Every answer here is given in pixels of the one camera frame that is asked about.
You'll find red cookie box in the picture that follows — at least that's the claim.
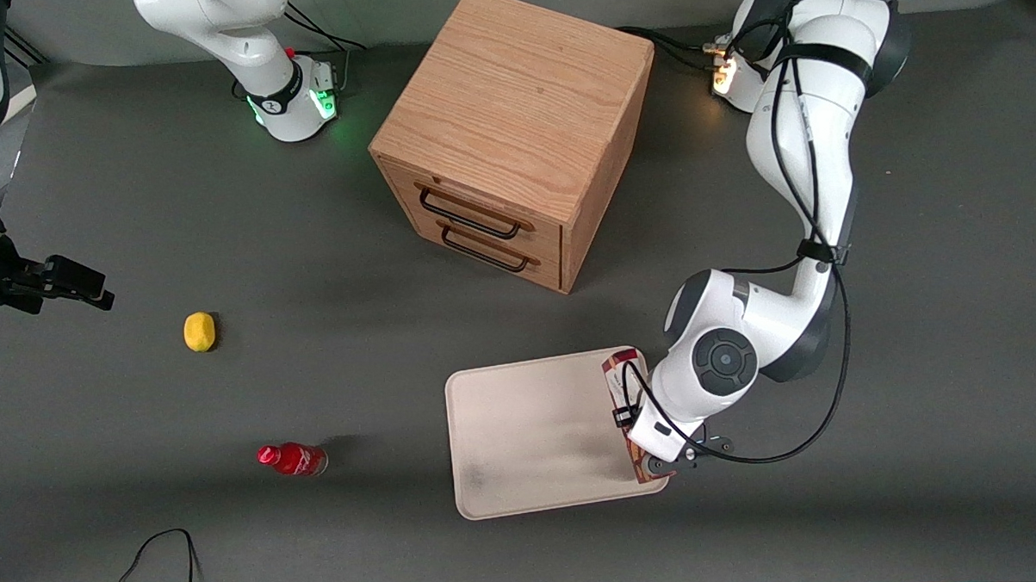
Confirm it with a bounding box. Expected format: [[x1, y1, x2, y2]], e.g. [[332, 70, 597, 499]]
[[600, 346, 676, 486]]

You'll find white rectangular plastic tray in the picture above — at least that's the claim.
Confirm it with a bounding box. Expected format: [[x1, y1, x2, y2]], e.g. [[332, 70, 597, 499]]
[[444, 344, 672, 523]]

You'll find yellow lemon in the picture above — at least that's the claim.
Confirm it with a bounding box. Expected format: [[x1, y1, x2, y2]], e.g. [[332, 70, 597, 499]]
[[183, 311, 218, 354]]

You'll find red soda bottle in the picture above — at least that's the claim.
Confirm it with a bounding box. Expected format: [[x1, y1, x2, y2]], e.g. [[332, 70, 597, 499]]
[[256, 441, 330, 480]]

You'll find wooden drawer front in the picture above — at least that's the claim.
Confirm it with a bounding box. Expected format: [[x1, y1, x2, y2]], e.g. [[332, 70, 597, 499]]
[[392, 195, 565, 298], [380, 153, 565, 263]]

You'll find wooden two-drawer cabinet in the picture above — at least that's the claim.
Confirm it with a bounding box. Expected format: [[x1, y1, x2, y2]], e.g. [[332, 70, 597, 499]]
[[363, 0, 664, 302]]

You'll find black metal frame rail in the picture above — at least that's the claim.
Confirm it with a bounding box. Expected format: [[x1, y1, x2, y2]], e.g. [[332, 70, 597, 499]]
[[4, 23, 50, 67]]

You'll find thin black looped cable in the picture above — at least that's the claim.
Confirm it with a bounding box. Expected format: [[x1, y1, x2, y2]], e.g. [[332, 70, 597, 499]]
[[83, 527, 236, 582]]

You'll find black metal drawer handle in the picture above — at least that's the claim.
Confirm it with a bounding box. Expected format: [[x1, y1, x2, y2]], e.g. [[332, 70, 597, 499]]
[[417, 184, 523, 243], [440, 222, 531, 276]]

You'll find black right arm base cable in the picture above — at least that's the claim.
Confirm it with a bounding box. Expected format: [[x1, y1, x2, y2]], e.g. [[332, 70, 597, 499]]
[[284, 0, 369, 97]]

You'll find black arm base cable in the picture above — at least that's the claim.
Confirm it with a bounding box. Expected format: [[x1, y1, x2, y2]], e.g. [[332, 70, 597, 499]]
[[617, 21, 735, 77], [284, 0, 369, 97]]

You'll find black left arm base cable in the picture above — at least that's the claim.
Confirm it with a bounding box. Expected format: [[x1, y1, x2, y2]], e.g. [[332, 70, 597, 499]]
[[617, 21, 735, 77]]

